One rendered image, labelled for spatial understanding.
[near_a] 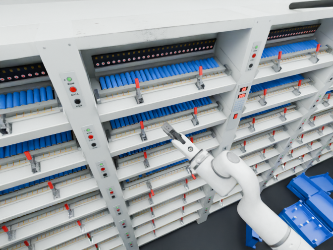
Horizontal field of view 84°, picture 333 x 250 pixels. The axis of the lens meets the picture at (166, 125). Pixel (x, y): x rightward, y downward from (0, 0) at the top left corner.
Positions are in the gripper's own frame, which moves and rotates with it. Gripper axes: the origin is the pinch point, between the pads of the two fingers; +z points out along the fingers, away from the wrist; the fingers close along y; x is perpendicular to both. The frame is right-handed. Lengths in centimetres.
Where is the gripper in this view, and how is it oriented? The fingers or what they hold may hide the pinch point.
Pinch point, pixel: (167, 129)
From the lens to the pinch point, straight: 74.3
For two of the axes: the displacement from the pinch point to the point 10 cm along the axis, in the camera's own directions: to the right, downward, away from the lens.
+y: 1.3, 2.9, 9.5
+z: -6.9, -6.6, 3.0
